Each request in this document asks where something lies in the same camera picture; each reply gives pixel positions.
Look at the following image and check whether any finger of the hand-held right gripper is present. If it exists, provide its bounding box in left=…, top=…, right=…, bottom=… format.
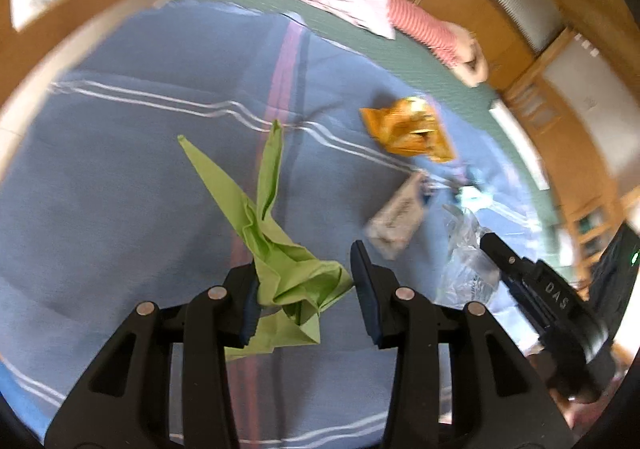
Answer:
left=479, top=231, right=536, bottom=292

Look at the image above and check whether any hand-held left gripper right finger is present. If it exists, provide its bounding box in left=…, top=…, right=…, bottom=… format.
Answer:
left=350, top=240, right=576, bottom=449

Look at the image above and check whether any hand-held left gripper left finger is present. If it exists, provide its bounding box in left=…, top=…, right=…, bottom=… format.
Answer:
left=44, top=261, right=263, bottom=449

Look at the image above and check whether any clear plastic bag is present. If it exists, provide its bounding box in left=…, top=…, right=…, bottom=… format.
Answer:
left=435, top=204, right=503, bottom=310

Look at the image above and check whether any green paper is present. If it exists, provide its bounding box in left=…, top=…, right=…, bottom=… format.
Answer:
left=177, top=119, right=356, bottom=362

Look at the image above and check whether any light blue packet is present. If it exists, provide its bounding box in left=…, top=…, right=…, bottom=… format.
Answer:
left=452, top=166, right=496, bottom=207

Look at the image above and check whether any small white packet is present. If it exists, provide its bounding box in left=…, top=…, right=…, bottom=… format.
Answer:
left=364, top=172, right=431, bottom=260

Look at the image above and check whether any white flat board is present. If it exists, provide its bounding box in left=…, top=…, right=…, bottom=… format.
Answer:
left=489, top=98, right=551, bottom=191

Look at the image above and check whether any orange snack wrapper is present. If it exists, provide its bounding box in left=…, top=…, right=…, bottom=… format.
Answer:
left=359, top=96, right=455, bottom=164

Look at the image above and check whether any blue striped blanket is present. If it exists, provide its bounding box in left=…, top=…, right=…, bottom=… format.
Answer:
left=0, top=0, right=566, bottom=449

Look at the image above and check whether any striped plush doll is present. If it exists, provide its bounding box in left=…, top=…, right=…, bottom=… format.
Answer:
left=387, top=0, right=491, bottom=89

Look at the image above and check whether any frosted glass window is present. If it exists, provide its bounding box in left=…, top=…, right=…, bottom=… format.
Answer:
left=482, top=0, right=566, bottom=52

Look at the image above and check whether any green bed mat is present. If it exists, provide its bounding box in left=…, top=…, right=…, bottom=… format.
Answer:
left=150, top=0, right=561, bottom=235

